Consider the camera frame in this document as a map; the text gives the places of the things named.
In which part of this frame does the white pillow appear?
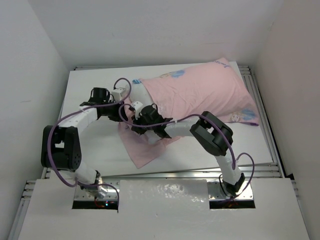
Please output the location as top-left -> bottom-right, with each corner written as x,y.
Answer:
129,79 -> 154,107

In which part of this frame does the pink printed pillowcase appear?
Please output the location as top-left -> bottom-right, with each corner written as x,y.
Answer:
118,58 -> 260,169

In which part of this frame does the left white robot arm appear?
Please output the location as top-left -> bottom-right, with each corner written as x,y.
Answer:
40,87 -> 128,186

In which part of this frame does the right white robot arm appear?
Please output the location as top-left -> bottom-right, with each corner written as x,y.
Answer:
129,104 -> 245,196

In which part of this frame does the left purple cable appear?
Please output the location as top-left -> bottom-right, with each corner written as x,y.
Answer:
47,77 -> 133,208

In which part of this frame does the purple cable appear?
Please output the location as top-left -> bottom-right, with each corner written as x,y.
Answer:
47,77 -> 133,208
118,103 -> 256,201

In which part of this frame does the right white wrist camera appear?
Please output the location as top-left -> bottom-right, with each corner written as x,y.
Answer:
129,101 -> 144,121

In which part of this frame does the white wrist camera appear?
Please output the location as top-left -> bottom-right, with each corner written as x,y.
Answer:
129,101 -> 144,121
110,87 -> 128,102

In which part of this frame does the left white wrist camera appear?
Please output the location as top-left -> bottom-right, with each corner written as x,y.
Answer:
110,87 -> 128,102

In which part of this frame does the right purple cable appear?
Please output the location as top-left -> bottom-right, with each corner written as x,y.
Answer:
118,103 -> 256,201

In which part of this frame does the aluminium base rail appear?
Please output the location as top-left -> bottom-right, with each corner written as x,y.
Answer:
74,171 -> 254,209

